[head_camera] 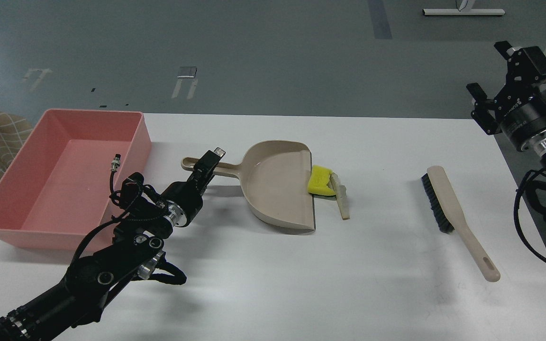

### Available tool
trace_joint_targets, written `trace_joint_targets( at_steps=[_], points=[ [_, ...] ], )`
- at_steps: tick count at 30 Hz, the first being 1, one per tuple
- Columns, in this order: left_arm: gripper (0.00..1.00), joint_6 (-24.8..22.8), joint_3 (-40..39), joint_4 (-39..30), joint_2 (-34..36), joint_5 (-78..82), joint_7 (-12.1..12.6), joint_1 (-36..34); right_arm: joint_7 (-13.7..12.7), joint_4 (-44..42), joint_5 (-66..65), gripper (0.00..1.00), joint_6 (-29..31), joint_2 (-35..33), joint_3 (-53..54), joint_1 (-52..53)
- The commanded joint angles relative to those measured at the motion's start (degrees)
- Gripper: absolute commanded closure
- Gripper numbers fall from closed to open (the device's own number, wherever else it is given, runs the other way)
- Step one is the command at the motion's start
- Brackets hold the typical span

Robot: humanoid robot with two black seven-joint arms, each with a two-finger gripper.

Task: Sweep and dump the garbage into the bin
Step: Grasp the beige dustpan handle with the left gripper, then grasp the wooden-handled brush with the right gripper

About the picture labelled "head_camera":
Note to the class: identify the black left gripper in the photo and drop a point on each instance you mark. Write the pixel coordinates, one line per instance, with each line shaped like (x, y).
(185, 198)

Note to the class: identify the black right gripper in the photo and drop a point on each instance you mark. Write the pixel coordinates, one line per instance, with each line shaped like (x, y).
(516, 111)

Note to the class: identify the beige plastic dustpan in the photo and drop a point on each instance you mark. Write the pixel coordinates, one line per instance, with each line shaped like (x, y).
(274, 177)

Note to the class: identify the yellow sponge piece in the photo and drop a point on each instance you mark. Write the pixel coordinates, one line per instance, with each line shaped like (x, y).
(319, 182)

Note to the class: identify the beige hand brush black bristles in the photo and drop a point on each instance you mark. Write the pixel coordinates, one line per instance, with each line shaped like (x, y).
(449, 216)

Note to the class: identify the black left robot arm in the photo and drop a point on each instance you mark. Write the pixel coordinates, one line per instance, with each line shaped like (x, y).
(129, 247)

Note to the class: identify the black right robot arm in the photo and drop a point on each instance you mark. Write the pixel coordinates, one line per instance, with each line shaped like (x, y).
(533, 188)

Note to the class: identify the pink plastic bin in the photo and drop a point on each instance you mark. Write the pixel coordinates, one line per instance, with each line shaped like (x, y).
(56, 189)

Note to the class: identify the white table foot bar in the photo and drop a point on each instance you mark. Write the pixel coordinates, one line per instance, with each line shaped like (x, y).
(464, 8)

